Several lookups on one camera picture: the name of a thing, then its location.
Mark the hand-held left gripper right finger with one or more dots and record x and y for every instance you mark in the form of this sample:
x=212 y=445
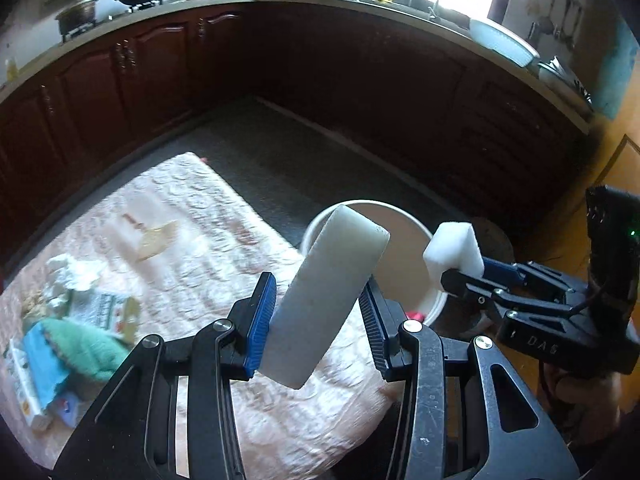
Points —
x=372 y=330

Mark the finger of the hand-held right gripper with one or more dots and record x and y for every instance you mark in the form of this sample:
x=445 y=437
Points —
x=502 y=271
x=470 y=286

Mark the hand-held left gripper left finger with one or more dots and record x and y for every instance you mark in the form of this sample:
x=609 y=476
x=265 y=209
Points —
x=262 y=325

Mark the small white foam piece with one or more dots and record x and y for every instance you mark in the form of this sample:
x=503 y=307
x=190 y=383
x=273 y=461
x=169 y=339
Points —
x=452 y=250

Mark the long white foam block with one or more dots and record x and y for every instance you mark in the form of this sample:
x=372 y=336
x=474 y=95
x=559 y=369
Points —
x=320 y=300

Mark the white plastic bucket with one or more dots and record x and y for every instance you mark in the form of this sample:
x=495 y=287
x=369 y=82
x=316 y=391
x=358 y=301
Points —
x=400 y=240

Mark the person's right hand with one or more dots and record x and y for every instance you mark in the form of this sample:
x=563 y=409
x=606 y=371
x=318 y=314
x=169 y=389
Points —
x=585 y=405

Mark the round grey drum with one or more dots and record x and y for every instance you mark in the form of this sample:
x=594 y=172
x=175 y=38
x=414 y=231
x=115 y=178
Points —
x=497 y=245

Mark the pink quilted blanket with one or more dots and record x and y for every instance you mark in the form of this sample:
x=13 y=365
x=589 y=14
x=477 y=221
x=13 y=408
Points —
x=210 y=240

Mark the pale leaf-shaped scrap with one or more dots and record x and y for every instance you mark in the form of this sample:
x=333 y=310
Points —
x=155 y=240

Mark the green and white carton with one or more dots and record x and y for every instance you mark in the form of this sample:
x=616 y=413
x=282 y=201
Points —
x=105 y=310

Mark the green plush cloth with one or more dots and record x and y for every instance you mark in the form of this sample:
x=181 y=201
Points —
x=85 y=347

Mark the crumpled white tissue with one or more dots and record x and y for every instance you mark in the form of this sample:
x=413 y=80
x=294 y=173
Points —
x=70 y=275

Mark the metal bowl with utensils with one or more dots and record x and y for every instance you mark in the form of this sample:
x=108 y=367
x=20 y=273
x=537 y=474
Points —
x=560 y=72

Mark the blue box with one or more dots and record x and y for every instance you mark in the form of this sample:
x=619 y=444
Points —
x=42 y=360

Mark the white plastic basin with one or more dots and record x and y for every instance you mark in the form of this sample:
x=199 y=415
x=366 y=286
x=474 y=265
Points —
x=502 y=40

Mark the dark wooden kitchen cabinet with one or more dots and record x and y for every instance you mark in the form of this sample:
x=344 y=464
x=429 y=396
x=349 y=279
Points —
x=350 y=75

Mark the flat white box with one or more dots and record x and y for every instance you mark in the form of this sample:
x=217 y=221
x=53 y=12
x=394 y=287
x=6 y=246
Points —
x=22 y=385

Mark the hanging kitchen utensils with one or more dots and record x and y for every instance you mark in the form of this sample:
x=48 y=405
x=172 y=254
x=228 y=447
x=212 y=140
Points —
x=555 y=20

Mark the yellow bottle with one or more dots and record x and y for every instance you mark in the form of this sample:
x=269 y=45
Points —
x=11 y=67

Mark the metal pot with lid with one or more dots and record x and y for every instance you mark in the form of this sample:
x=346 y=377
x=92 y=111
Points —
x=75 y=15

